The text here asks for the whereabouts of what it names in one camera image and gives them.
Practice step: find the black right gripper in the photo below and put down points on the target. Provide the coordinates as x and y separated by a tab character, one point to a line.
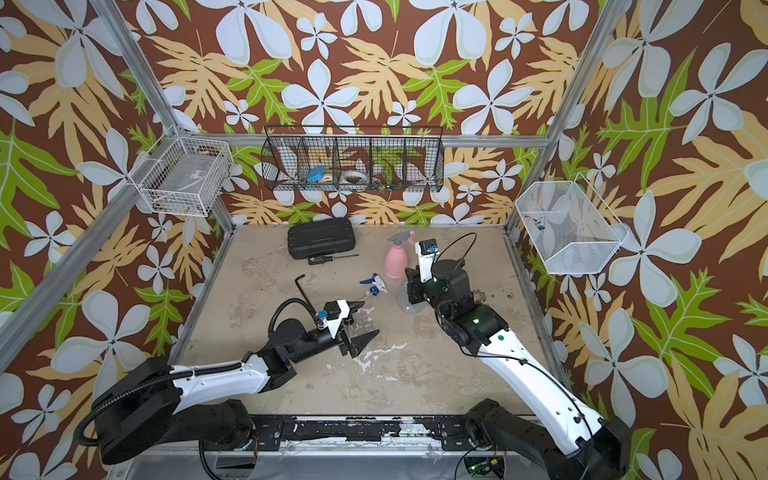
415	285

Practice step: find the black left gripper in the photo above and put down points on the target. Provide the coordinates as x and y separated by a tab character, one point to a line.
352	344

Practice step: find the opaque pink spray bottle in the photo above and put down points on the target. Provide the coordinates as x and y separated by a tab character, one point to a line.
396	261

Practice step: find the pink grey spray nozzle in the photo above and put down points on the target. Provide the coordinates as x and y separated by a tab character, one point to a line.
399	239

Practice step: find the clear blue spray bottle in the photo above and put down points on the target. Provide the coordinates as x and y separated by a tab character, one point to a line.
406	305

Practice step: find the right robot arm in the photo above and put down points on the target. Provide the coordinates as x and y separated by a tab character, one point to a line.
569	440

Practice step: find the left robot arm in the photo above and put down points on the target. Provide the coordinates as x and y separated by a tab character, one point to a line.
158	403

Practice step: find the black yellow screwdriver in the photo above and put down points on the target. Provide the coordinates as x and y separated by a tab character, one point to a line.
323	259

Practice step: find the black plastic tool case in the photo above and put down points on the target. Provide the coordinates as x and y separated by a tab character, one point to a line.
322	237

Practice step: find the white tape roll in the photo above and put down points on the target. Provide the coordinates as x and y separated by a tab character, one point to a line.
354	177

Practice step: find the blue tape roll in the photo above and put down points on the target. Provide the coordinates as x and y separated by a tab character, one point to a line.
316	174

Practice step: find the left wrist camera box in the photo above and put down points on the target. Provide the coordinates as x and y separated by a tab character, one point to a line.
332	316

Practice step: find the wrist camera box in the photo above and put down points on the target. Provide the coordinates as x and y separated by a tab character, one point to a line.
427	251
332	316

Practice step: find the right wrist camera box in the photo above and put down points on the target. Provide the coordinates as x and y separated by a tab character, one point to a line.
427	251

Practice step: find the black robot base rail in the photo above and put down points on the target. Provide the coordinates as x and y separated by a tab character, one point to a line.
272	433

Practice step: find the black wire wall basket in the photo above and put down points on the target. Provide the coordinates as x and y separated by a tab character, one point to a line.
395	158

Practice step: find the white mesh wall basket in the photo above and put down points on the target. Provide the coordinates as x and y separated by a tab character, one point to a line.
571	226

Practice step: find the white wire wall basket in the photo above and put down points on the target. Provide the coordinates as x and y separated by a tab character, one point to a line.
182	174

